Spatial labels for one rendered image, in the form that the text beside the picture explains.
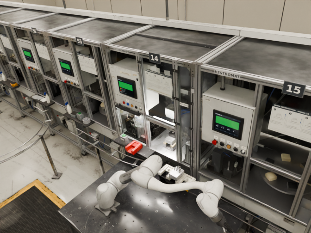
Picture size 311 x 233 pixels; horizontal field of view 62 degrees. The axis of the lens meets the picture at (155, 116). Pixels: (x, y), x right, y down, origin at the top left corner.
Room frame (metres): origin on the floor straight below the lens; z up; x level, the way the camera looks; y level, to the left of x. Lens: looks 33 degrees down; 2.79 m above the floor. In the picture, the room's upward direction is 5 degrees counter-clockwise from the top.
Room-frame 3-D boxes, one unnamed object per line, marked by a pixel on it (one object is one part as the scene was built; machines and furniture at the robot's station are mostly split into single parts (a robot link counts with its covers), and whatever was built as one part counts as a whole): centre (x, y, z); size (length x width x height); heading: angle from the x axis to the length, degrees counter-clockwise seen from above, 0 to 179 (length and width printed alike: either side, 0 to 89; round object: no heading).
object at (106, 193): (1.68, 0.55, 0.85); 0.18 x 0.16 x 0.22; 146
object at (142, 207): (1.56, 0.15, 0.66); 1.50 x 1.06 x 0.04; 48
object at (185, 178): (1.81, -0.16, 0.84); 0.36 x 0.14 x 0.10; 48
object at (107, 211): (1.66, 0.54, 0.71); 0.22 x 0.18 x 0.06; 48
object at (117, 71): (2.46, 0.20, 1.60); 0.42 x 0.29 x 0.46; 48
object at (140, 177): (1.46, 0.16, 1.25); 0.18 x 0.14 x 0.13; 56
